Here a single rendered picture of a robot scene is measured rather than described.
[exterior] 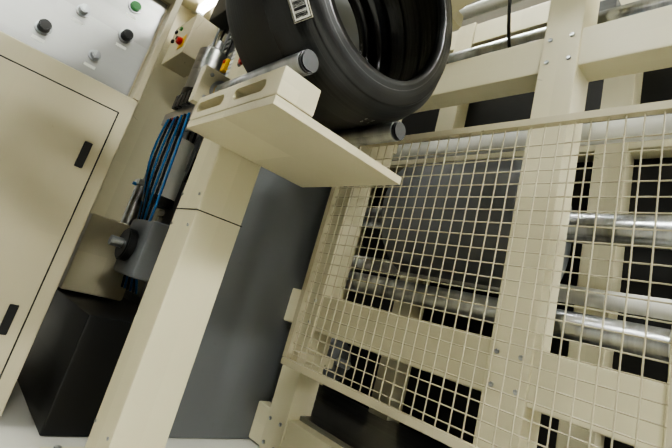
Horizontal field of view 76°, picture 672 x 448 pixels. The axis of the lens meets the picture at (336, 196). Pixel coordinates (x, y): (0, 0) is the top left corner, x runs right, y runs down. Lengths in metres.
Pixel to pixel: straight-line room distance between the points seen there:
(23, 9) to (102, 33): 0.19
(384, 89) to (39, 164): 0.89
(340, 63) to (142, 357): 0.76
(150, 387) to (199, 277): 0.26
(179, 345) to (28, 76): 0.77
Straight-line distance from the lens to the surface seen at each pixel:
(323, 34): 0.87
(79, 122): 1.36
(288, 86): 0.79
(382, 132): 1.00
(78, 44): 1.46
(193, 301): 1.11
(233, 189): 1.13
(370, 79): 0.93
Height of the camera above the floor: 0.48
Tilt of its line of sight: 14 degrees up
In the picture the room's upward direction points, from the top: 16 degrees clockwise
